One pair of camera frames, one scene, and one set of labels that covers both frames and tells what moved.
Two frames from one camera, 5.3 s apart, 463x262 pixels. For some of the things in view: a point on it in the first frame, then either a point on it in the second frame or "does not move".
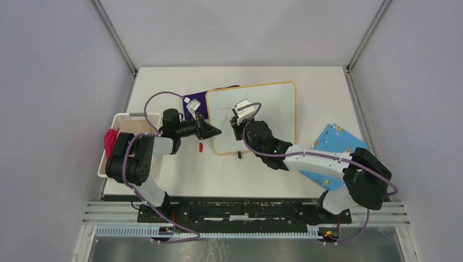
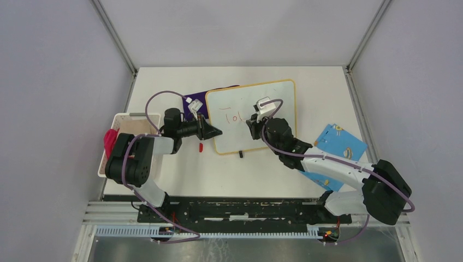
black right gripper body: [239, 128] to [257, 127]
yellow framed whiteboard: [278, 108] does not move
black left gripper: [203, 130] does not move
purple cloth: [201, 97] does not move
